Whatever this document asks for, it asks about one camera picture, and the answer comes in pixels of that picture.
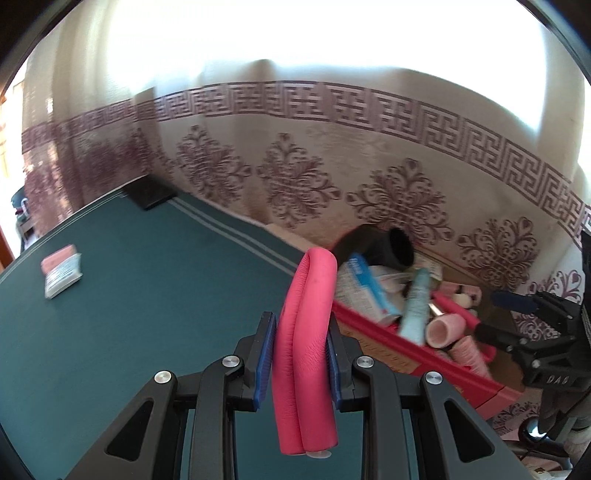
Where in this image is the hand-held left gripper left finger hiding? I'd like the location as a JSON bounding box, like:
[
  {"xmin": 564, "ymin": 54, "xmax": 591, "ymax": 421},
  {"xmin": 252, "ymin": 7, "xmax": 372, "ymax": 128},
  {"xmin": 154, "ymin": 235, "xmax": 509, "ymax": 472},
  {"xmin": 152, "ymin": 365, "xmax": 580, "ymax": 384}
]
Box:
[{"xmin": 65, "ymin": 311, "xmax": 278, "ymax": 480}]

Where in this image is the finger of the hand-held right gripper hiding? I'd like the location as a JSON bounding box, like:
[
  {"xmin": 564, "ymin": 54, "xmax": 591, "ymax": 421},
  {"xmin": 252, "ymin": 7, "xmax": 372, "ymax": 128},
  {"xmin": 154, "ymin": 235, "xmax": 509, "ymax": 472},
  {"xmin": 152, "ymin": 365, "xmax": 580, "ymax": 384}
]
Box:
[
  {"xmin": 490, "ymin": 290, "xmax": 580, "ymax": 333},
  {"xmin": 475, "ymin": 323, "xmax": 536, "ymax": 358}
]

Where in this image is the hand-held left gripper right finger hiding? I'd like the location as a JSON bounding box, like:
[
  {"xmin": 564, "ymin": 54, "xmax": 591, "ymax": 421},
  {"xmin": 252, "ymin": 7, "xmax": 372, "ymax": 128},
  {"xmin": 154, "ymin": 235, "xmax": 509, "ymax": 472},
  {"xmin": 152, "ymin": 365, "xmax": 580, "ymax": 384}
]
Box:
[{"xmin": 325, "ymin": 323, "xmax": 532, "ymax": 480}]

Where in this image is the pink bendy foam curler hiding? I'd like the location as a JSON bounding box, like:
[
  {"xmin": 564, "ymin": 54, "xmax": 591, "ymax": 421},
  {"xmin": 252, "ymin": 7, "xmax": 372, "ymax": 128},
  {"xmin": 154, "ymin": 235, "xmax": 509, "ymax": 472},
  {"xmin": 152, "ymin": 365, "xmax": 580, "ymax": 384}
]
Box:
[{"xmin": 272, "ymin": 248, "xmax": 340, "ymax": 460}]

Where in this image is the red tin box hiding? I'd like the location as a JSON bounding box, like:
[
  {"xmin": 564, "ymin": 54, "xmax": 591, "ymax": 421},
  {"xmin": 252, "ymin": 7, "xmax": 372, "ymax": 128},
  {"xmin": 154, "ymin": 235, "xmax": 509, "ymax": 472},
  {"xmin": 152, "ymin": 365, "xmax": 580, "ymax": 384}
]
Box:
[{"xmin": 330, "ymin": 226, "xmax": 527, "ymax": 422}]

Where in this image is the light blue long packet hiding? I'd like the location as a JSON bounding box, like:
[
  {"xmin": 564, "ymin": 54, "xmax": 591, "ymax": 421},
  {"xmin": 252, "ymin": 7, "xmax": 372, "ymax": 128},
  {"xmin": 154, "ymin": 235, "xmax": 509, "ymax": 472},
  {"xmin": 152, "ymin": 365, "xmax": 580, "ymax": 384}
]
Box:
[{"xmin": 398, "ymin": 268, "xmax": 435, "ymax": 344}]

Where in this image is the blue and white carton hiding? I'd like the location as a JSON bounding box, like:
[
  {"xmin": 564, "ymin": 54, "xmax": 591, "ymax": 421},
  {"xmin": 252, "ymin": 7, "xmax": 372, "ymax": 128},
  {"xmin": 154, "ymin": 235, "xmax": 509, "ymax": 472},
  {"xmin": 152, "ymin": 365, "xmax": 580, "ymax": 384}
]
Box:
[{"xmin": 335, "ymin": 251, "xmax": 402, "ymax": 324}]

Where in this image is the black cylinder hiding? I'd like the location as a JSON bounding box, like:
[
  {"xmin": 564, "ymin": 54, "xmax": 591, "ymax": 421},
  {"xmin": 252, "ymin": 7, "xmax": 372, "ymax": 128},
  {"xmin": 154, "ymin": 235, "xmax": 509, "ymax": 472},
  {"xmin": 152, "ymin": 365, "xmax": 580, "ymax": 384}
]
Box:
[{"xmin": 333, "ymin": 224, "xmax": 415, "ymax": 273}]

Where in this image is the black flat object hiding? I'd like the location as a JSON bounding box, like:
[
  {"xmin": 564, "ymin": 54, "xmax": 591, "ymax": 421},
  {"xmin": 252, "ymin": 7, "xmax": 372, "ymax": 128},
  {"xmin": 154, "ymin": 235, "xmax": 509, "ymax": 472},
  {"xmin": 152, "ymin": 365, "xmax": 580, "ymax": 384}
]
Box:
[{"xmin": 124, "ymin": 178, "xmax": 177, "ymax": 210}]

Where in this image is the pink and white packet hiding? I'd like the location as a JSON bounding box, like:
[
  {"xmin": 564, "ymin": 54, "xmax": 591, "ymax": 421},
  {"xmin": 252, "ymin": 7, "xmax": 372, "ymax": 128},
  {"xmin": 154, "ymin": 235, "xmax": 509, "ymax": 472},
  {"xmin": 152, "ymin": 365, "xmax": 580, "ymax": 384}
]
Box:
[{"xmin": 41, "ymin": 244, "xmax": 84, "ymax": 301}]

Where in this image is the patterned purple white curtain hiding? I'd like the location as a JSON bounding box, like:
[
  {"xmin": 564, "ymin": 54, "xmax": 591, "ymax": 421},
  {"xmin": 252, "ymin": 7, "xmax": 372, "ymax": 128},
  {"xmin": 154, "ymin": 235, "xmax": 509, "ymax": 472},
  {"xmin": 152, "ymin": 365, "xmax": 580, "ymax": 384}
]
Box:
[{"xmin": 21, "ymin": 55, "xmax": 591, "ymax": 439}]

